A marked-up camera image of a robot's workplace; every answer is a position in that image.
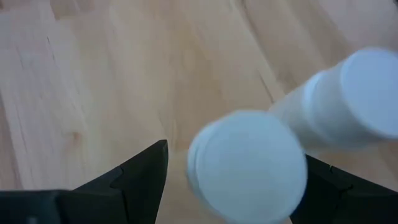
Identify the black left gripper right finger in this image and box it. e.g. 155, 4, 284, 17
290, 154, 398, 224

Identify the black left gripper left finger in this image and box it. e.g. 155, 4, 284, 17
57, 139, 170, 224

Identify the white pill bottle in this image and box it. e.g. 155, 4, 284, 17
269, 46, 398, 153
186, 110, 308, 224

